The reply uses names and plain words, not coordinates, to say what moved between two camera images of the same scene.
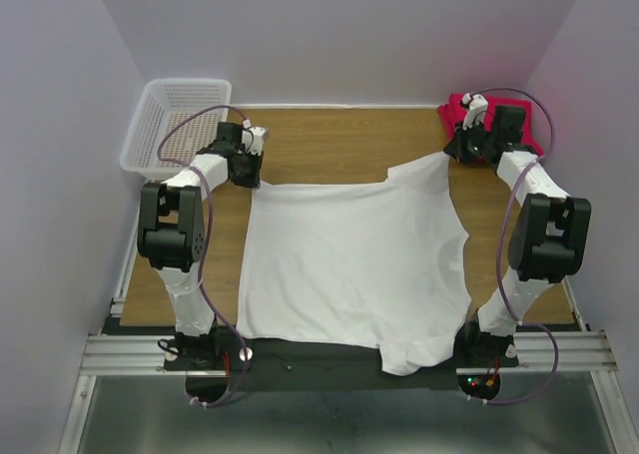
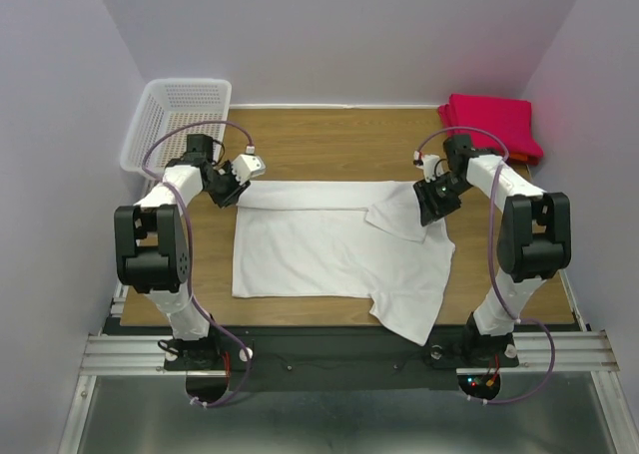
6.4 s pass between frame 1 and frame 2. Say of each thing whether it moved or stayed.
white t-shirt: moved
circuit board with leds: stayed
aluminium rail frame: stayed
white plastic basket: stayed
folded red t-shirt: stayed
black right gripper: moved
